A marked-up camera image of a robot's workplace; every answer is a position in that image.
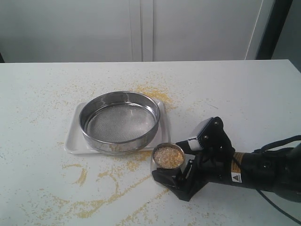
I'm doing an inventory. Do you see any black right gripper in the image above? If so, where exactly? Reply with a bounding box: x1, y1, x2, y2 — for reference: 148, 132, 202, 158
151, 116, 235, 201

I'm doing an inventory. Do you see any stainless steel cup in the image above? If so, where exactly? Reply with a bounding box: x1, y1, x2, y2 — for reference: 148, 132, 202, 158
150, 143, 186, 184

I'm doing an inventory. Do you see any round stainless steel sieve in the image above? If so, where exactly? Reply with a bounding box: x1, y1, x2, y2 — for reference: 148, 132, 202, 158
79, 91, 161, 154

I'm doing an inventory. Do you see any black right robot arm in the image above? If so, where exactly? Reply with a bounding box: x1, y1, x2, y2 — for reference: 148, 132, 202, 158
151, 117, 301, 202

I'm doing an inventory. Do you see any white rectangular plastic tray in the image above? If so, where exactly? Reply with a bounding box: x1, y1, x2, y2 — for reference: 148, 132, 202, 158
64, 99, 171, 154

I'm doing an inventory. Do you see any white cabinet door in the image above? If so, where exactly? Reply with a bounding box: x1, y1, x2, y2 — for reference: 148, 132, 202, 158
128, 0, 275, 61

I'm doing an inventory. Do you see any wrist camera with heatsink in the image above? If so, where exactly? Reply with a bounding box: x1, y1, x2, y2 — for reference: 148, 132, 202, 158
187, 117, 213, 151

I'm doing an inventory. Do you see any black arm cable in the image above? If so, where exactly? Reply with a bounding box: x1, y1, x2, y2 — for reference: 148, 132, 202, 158
253, 135, 301, 223

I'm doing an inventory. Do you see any dark vertical door frame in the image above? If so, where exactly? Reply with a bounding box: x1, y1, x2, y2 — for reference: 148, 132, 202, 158
255, 0, 293, 60

